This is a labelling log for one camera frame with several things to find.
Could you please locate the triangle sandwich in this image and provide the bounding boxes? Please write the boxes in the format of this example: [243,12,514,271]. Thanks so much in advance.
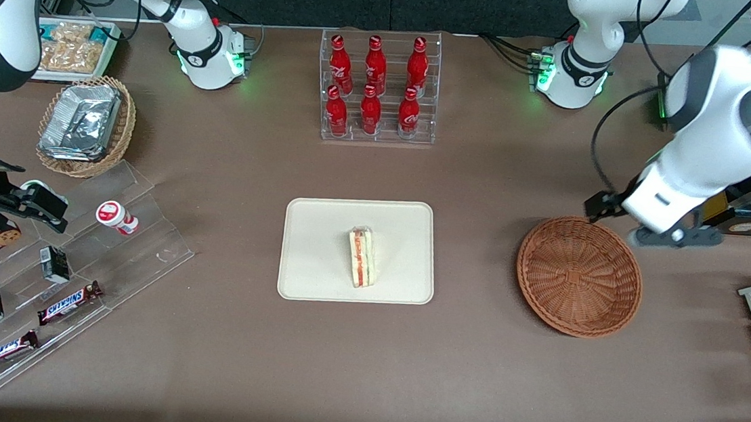
[344,225,381,291]

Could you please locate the brown round wicker basket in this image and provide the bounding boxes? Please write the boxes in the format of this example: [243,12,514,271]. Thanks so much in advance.
[511,211,649,343]

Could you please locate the light tan wicker basket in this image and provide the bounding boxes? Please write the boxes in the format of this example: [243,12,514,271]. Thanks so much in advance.
[33,70,140,184]

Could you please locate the white snack tray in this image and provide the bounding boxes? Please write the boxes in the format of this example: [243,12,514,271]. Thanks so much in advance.
[31,15,123,88]

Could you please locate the cream plastic tray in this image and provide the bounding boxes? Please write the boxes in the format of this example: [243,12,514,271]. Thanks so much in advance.
[276,190,443,312]

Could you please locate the small black carton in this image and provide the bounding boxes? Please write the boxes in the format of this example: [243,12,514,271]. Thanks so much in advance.
[37,245,74,286]

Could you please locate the red white yogurt bottle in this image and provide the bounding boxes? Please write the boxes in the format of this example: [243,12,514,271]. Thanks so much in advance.
[94,199,142,238]

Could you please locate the silver foil packets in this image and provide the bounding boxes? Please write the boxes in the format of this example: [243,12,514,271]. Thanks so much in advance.
[37,78,123,166]

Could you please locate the brown snickers bar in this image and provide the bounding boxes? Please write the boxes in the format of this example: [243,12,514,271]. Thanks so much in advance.
[0,326,41,381]
[36,276,105,332]

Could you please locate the clear acrylic stepped display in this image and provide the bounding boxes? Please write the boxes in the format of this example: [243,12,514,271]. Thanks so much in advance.
[0,149,204,408]

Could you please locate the clear bag of snacks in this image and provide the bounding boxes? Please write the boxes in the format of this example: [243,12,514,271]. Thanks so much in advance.
[37,37,103,76]
[44,20,95,45]

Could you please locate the red cola bottle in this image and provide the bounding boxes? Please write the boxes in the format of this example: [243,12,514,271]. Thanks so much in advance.
[326,33,358,96]
[395,85,423,140]
[322,85,352,138]
[362,35,391,97]
[358,84,385,137]
[404,35,432,98]

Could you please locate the clear acrylic bottle rack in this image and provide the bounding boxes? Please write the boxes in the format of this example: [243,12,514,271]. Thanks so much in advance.
[312,22,446,151]

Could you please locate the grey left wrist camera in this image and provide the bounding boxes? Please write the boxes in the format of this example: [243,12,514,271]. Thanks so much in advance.
[627,219,725,255]

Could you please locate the black cable bundle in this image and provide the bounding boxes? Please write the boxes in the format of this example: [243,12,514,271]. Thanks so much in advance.
[475,33,542,75]

